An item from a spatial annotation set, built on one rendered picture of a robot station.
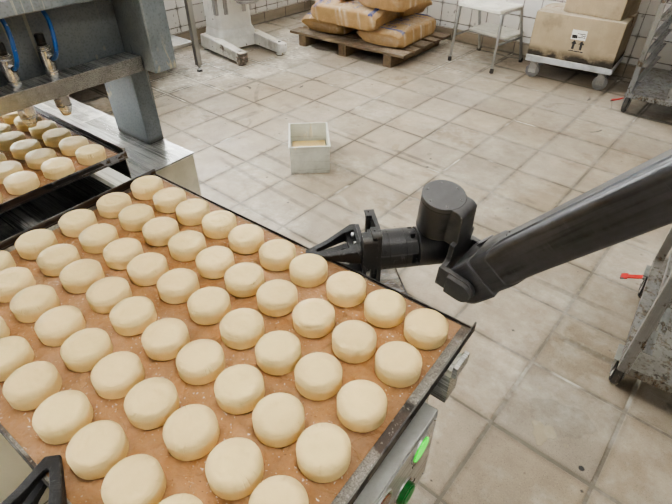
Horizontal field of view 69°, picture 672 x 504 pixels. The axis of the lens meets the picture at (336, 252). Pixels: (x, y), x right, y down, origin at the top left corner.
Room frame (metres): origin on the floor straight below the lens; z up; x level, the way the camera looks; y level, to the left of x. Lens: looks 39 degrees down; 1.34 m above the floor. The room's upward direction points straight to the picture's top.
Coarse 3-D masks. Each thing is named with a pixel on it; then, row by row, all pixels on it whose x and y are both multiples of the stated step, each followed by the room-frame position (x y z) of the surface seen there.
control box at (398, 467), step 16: (416, 416) 0.31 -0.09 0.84; (432, 416) 0.31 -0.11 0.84; (416, 432) 0.29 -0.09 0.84; (432, 432) 0.32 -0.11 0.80; (400, 448) 0.28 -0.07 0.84; (416, 448) 0.28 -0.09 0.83; (384, 464) 0.26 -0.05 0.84; (400, 464) 0.26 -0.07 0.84; (416, 464) 0.29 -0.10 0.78; (384, 480) 0.24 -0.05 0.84; (400, 480) 0.26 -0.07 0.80; (416, 480) 0.30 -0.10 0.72; (368, 496) 0.23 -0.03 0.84; (384, 496) 0.23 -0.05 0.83
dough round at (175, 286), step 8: (168, 272) 0.47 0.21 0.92; (176, 272) 0.47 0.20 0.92; (184, 272) 0.47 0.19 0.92; (192, 272) 0.47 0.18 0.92; (160, 280) 0.45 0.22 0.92; (168, 280) 0.45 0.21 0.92; (176, 280) 0.45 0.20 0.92; (184, 280) 0.45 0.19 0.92; (192, 280) 0.45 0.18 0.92; (160, 288) 0.44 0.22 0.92; (168, 288) 0.44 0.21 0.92; (176, 288) 0.44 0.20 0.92; (184, 288) 0.44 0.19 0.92; (192, 288) 0.44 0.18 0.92; (160, 296) 0.44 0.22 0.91; (168, 296) 0.43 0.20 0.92; (176, 296) 0.43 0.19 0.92; (184, 296) 0.43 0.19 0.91
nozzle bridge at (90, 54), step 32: (0, 0) 0.75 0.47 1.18; (32, 0) 0.78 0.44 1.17; (64, 0) 0.81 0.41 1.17; (96, 0) 0.94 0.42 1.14; (128, 0) 0.93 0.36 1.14; (160, 0) 0.95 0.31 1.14; (0, 32) 0.81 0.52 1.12; (32, 32) 0.84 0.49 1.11; (64, 32) 0.88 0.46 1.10; (96, 32) 0.93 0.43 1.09; (128, 32) 0.95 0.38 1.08; (160, 32) 0.94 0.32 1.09; (32, 64) 0.83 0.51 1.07; (64, 64) 0.87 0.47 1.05; (96, 64) 0.88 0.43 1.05; (128, 64) 0.91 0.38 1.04; (160, 64) 0.92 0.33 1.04; (0, 96) 0.74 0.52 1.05; (32, 96) 0.77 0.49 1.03; (128, 96) 1.00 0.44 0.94; (128, 128) 1.03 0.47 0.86; (160, 128) 1.01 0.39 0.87
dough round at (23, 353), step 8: (16, 336) 0.36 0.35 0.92; (0, 344) 0.35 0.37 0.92; (8, 344) 0.35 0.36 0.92; (16, 344) 0.35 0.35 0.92; (24, 344) 0.35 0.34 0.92; (0, 352) 0.34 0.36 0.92; (8, 352) 0.34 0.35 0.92; (16, 352) 0.34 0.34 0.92; (24, 352) 0.34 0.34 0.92; (32, 352) 0.35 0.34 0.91; (0, 360) 0.33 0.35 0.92; (8, 360) 0.33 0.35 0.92; (16, 360) 0.33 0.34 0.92; (24, 360) 0.33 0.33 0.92; (32, 360) 0.34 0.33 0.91; (0, 368) 0.32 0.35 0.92; (8, 368) 0.32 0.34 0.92; (16, 368) 0.32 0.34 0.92; (0, 376) 0.31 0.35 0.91; (8, 376) 0.32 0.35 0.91
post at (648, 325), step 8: (664, 288) 0.93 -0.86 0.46; (664, 296) 0.92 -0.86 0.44; (656, 304) 0.93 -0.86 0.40; (664, 304) 0.92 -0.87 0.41; (648, 312) 0.94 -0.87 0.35; (656, 312) 0.92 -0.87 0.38; (664, 312) 0.91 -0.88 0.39; (648, 320) 0.93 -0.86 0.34; (656, 320) 0.92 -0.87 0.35; (640, 328) 0.93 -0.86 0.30; (648, 328) 0.92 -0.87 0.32; (640, 336) 0.92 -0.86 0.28; (648, 336) 0.91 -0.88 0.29; (632, 344) 0.93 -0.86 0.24; (640, 344) 0.92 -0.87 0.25; (632, 352) 0.92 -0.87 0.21; (624, 360) 0.93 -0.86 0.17; (632, 360) 0.92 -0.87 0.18; (624, 368) 0.92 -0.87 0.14
